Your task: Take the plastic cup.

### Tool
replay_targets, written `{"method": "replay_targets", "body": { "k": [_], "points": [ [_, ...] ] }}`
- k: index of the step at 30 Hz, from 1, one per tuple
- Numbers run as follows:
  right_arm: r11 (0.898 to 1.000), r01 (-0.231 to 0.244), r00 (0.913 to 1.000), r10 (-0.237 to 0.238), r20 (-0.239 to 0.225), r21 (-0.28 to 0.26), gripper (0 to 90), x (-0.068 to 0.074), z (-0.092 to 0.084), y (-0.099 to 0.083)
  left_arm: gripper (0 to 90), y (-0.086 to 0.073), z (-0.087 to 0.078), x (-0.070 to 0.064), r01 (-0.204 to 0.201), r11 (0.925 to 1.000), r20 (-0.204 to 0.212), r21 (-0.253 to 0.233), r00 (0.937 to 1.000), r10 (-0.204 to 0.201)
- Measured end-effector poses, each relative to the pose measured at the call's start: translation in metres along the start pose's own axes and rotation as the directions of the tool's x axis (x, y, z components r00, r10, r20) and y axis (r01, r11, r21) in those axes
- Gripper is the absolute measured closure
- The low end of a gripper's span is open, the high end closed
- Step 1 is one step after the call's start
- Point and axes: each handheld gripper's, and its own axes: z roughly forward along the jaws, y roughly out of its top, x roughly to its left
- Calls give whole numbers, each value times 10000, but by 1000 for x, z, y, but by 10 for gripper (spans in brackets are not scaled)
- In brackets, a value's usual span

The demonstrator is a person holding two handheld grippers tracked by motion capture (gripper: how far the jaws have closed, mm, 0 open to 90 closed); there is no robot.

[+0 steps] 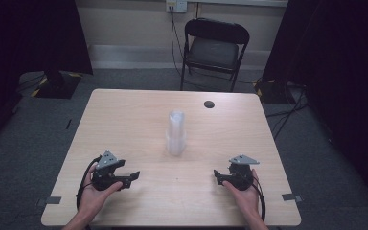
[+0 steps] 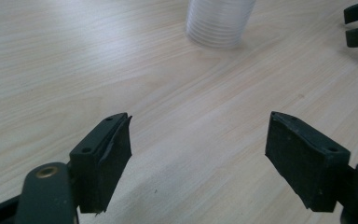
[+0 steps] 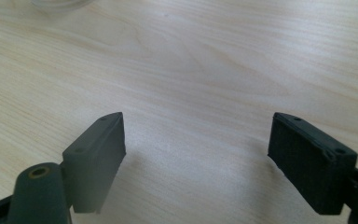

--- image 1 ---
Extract stack of clear plastic cups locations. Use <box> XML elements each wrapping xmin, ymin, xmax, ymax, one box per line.
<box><xmin>165</xmin><ymin>109</ymin><xmax>187</xmax><ymax>157</ymax></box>

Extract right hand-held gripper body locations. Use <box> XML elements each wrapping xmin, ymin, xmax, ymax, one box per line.
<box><xmin>228</xmin><ymin>154</ymin><xmax>261</xmax><ymax>192</ymax></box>

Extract black stand base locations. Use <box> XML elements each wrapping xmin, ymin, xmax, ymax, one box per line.
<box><xmin>254</xmin><ymin>79</ymin><xmax>305</xmax><ymax>105</ymax></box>
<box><xmin>31</xmin><ymin>69</ymin><xmax>83</xmax><ymax>100</ymax></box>

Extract black floor cables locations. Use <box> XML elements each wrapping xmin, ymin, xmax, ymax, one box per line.
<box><xmin>264</xmin><ymin>83</ymin><xmax>311</xmax><ymax>141</ymax></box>

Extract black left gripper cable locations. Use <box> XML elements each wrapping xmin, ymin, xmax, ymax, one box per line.
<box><xmin>75</xmin><ymin>155</ymin><xmax>103</xmax><ymax>213</ymax></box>

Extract person's left hand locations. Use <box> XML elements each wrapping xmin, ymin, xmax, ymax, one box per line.
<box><xmin>77</xmin><ymin>162</ymin><xmax>125</xmax><ymax>221</ymax></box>

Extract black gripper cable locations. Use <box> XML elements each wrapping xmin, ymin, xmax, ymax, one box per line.
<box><xmin>251</xmin><ymin>174</ymin><xmax>267</xmax><ymax>222</ymax></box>
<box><xmin>75</xmin><ymin>155</ymin><xmax>103</xmax><ymax>213</ymax></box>

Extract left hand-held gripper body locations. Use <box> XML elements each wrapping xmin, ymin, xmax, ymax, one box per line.
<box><xmin>90</xmin><ymin>150</ymin><xmax>132</xmax><ymax>192</ymax></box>

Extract grey tape piece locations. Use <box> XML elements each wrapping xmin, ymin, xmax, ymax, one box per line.
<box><xmin>36</xmin><ymin>195</ymin><xmax>62</xmax><ymax>207</ymax></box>
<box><xmin>281</xmin><ymin>193</ymin><xmax>303</xmax><ymax>203</ymax></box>

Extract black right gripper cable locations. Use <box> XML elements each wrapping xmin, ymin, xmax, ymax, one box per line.
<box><xmin>251</xmin><ymin>174</ymin><xmax>267</xmax><ymax>222</ymax></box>

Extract black folding chair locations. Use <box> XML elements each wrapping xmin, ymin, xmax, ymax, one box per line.
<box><xmin>179</xmin><ymin>17</ymin><xmax>251</xmax><ymax>93</ymax></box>

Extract white wall socket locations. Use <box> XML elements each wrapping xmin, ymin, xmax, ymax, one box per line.
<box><xmin>165</xmin><ymin>0</ymin><xmax>189</xmax><ymax>14</ymax></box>

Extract person's right hand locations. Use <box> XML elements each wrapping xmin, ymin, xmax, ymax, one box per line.
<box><xmin>221</xmin><ymin>168</ymin><xmax>262</xmax><ymax>222</ymax></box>

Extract black wall socket cable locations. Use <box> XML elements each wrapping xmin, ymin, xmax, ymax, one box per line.
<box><xmin>170</xmin><ymin>7</ymin><xmax>188</xmax><ymax>80</ymax></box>

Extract dark curtain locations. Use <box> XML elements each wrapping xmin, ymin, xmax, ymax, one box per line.
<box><xmin>262</xmin><ymin>0</ymin><xmax>368</xmax><ymax>212</ymax></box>
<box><xmin>0</xmin><ymin>0</ymin><xmax>94</xmax><ymax>151</ymax></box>

